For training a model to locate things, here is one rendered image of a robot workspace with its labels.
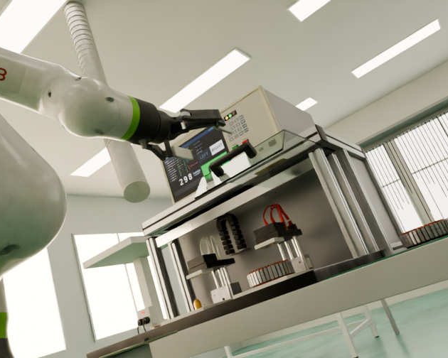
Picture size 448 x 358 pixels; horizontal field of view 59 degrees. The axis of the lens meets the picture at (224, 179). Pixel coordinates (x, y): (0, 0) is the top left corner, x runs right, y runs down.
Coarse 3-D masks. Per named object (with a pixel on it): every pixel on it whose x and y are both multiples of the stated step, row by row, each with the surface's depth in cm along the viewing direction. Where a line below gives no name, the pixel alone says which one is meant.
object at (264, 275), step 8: (272, 264) 91; (280, 264) 91; (288, 264) 92; (256, 272) 91; (264, 272) 91; (272, 272) 91; (280, 272) 90; (288, 272) 91; (248, 280) 94; (256, 280) 91; (264, 280) 90; (272, 280) 90
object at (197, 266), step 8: (200, 256) 113; (208, 256) 114; (192, 264) 114; (200, 264) 113; (208, 264) 112; (216, 264) 115; (224, 264) 118; (192, 272) 114; (200, 272) 110; (208, 272) 113; (216, 280) 121; (224, 280) 120
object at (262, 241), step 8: (272, 224) 101; (280, 224) 104; (256, 232) 103; (264, 232) 102; (272, 232) 101; (280, 232) 101; (288, 232) 105; (296, 232) 109; (256, 240) 103; (264, 240) 102; (272, 240) 98; (280, 240) 100; (288, 240) 113; (256, 248) 100; (264, 248) 103; (280, 248) 110; (288, 248) 108; (296, 248) 107
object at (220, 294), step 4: (232, 284) 116; (236, 284) 118; (220, 288) 117; (224, 288) 116; (232, 288) 115; (236, 288) 117; (240, 288) 119; (212, 292) 119; (216, 292) 118; (220, 292) 117; (224, 292) 116; (232, 292) 115; (236, 292) 116; (240, 292) 118; (216, 296) 118; (220, 296) 117; (224, 296) 116; (228, 296) 115; (216, 300) 118; (220, 300) 117
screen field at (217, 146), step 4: (220, 140) 123; (216, 144) 123; (220, 144) 122; (208, 148) 125; (212, 148) 124; (216, 148) 123; (220, 148) 122; (204, 152) 126; (208, 152) 125; (212, 152) 124; (216, 152) 123; (200, 156) 127; (204, 156) 126; (208, 156) 125; (200, 160) 126; (204, 160) 126
